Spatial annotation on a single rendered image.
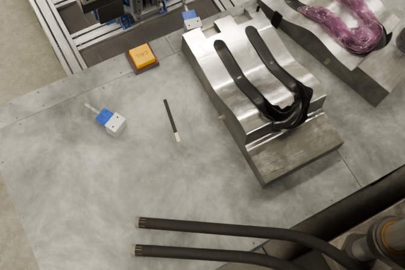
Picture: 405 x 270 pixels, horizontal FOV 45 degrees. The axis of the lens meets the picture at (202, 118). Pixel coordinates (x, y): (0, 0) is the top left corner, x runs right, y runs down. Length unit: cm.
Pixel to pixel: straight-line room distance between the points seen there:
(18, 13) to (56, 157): 137
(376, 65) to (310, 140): 30
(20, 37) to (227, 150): 149
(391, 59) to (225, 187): 62
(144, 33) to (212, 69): 90
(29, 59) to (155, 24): 65
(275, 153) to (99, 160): 49
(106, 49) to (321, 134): 117
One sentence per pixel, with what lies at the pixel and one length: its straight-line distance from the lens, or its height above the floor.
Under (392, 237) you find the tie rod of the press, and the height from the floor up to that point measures 109.
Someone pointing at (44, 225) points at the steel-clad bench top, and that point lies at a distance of 141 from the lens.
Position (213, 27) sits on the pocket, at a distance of 152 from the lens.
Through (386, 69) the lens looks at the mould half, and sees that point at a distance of 153.
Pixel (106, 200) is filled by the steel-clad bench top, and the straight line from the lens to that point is 139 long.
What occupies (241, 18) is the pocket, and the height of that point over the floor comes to 86.
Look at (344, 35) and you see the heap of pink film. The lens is 155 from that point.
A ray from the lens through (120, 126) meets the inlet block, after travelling 140.
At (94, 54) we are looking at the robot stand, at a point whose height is 21.
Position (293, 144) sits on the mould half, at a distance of 140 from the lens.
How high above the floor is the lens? 214
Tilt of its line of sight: 67 degrees down
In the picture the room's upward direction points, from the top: 9 degrees clockwise
